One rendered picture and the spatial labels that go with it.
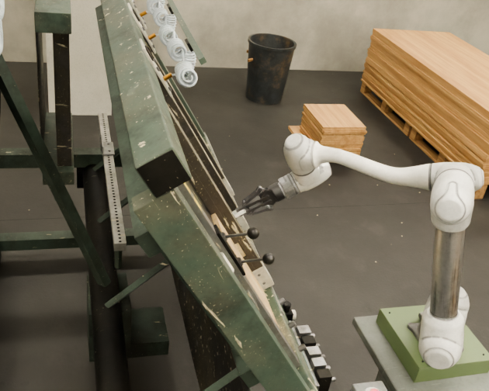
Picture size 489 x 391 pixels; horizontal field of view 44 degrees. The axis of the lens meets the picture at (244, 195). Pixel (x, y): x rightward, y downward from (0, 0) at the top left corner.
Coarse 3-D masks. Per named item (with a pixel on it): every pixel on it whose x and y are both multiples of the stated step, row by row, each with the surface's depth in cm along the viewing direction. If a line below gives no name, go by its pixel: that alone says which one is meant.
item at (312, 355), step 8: (288, 304) 272; (288, 312) 273; (288, 320) 260; (296, 328) 265; (304, 328) 263; (296, 336) 262; (304, 336) 259; (312, 336) 260; (312, 344) 257; (304, 352) 255; (312, 352) 252; (320, 352) 252; (312, 360) 248; (320, 360) 249; (312, 368) 248; (320, 368) 247; (328, 368) 251; (312, 376) 235; (320, 376) 241; (328, 376) 242; (320, 384) 243; (328, 384) 244
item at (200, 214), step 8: (184, 184) 172; (184, 192) 173; (192, 200) 175; (192, 208) 176; (200, 216) 179; (208, 224) 181; (208, 232) 182; (216, 240) 185; (224, 248) 187; (232, 264) 192; (240, 272) 194; (240, 280) 196; (248, 288) 199; (256, 296) 202; (264, 312) 207; (272, 320) 212; (272, 328) 212; (280, 336) 215; (288, 344) 221; (288, 352) 221; (296, 360) 224
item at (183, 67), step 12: (168, 0) 237; (156, 12) 245; (156, 24) 245; (180, 24) 213; (168, 36) 236; (192, 36) 200; (168, 48) 212; (180, 48) 218; (192, 48) 193; (180, 60) 212; (204, 60) 185; (180, 72) 195; (192, 72) 189; (180, 84) 196; (192, 84) 196
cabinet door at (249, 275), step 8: (216, 216) 232; (224, 232) 231; (232, 240) 243; (232, 248) 231; (240, 256) 241; (248, 272) 243; (248, 280) 229; (256, 280) 254; (256, 288) 241; (264, 296) 251; (264, 304) 238
